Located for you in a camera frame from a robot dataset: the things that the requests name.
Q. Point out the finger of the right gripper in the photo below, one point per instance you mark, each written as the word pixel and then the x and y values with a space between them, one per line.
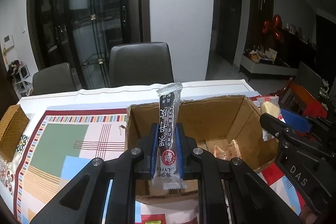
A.
pixel 286 135
pixel 295 121

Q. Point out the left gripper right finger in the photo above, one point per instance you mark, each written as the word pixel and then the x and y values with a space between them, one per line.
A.
pixel 187 167

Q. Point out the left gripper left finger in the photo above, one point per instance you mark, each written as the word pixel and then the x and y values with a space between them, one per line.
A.
pixel 145 168

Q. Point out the black fruit leather bar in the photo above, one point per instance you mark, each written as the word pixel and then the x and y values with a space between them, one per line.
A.
pixel 168 171

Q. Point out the gold fortune biscuits bag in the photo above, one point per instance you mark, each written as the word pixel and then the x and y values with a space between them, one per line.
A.
pixel 230 151

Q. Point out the red wooden chair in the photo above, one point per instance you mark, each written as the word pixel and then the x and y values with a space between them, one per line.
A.
pixel 297 99

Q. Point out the green candy packet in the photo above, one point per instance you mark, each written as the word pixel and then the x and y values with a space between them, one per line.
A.
pixel 157 221

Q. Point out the brown cardboard box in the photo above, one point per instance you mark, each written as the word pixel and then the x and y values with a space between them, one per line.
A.
pixel 212 121

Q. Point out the white low cabinet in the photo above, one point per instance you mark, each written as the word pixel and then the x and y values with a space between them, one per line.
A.
pixel 253 70

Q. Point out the colourful patterned tablecloth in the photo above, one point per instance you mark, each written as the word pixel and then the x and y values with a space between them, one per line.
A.
pixel 67 130

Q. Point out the red foil balloon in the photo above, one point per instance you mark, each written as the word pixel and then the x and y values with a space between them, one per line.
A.
pixel 273 28

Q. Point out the grey chair centre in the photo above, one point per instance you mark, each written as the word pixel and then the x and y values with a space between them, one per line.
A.
pixel 140 64

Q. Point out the grey chair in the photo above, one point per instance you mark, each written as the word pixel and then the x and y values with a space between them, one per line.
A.
pixel 140 64
pixel 55 79

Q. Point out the grey chair near left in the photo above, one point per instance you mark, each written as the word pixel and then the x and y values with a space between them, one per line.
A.
pixel 55 79

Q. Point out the woven straw tissue box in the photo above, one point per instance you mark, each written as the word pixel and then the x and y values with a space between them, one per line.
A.
pixel 12 126

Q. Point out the white shoe rack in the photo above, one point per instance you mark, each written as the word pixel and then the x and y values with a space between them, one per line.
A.
pixel 18 75

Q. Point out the black glass sliding door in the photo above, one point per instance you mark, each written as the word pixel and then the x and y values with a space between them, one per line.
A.
pixel 83 32

